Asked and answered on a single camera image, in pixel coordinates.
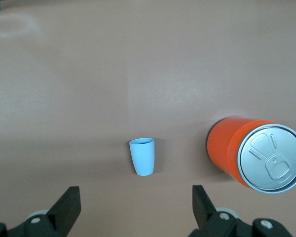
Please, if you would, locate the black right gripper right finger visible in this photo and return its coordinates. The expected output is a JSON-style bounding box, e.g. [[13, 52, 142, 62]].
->
[[188, 184, 294, 237]]

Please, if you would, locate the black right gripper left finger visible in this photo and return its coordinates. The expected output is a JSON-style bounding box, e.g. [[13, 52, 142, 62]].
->
[[0, 186, 82, 237]]

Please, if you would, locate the light blue plastic cup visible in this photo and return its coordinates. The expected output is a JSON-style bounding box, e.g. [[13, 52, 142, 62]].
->
[[129, 137, 155, 177]]

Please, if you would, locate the orange can with silver lid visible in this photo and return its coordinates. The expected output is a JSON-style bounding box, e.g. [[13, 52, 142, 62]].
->
[[206, 118, 296, 196]]

